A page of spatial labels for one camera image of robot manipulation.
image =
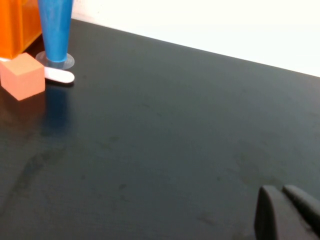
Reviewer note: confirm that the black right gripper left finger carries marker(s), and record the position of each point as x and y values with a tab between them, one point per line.
272	220

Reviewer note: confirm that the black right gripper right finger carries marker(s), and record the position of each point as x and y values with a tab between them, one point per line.
306	203

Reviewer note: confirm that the orange plastic cutlery holder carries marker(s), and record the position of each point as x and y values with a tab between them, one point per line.
13	23

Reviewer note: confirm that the pink plastic fork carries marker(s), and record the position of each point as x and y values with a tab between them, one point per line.
60	75

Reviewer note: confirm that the orange foam cube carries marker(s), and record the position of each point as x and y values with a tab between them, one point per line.
22	77

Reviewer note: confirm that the blue paper cone cup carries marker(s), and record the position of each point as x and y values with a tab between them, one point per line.
55	28

